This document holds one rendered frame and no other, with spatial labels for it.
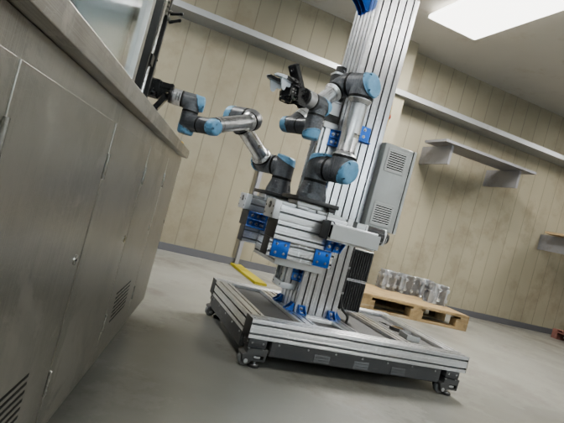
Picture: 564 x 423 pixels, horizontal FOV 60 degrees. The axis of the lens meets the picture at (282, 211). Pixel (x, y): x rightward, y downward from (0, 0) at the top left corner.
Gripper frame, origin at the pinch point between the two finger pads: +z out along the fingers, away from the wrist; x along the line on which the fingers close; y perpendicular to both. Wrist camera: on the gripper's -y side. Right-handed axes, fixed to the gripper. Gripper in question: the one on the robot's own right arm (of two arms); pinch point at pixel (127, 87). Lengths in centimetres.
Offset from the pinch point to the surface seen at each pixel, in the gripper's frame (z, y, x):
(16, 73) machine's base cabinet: -29, -29, 173
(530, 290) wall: -513, -55, -418
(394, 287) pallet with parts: -268, -88, -303
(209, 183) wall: -36, -28, -303
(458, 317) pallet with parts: -326, -97, -255
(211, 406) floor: -70, -109, 62
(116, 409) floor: -40, -109, 79
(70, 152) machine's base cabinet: -29, -36, 148
